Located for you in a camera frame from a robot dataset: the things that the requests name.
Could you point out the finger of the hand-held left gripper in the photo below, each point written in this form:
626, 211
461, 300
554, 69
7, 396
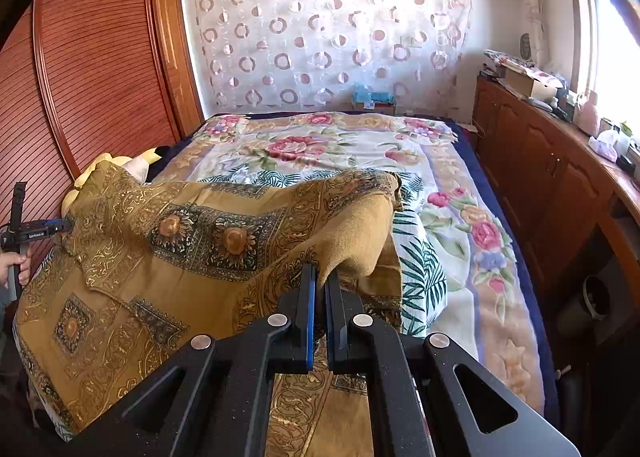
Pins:
57, 225

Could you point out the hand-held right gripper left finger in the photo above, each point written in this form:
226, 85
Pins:
311, 327

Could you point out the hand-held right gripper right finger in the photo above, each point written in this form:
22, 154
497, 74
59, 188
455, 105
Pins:
334, 322

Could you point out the golden patterned garment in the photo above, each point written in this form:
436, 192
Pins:
150, 262

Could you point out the person's left hand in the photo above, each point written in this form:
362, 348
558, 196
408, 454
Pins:
11, 271

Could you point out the yellow plush toy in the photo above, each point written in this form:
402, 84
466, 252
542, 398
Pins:
145, 162

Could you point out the wooden louvered wardrobe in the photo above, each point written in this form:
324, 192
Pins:
90, 62

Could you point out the blue bag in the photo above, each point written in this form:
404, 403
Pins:
372, 97

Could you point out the round waste bin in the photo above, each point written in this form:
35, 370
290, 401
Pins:
592, 297

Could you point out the long wooden cabinet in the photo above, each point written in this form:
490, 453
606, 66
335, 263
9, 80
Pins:
540, 162

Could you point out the circle patterned sheer curtain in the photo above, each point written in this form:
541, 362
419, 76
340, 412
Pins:
325, 37

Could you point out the cardboard box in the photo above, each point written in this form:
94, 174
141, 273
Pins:
530, 82

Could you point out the folded floral cloth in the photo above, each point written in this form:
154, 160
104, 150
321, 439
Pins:
502, 59

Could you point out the tissue pack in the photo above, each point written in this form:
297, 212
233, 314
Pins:
605, 147

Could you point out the pink bottle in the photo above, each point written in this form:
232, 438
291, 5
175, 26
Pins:
587, 114

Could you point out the small black box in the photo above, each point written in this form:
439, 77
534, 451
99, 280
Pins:
626, 163

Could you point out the small grey fan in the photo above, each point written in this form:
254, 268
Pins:
525, 45

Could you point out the wooden framed window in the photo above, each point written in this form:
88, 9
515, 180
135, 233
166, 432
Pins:
615, 47

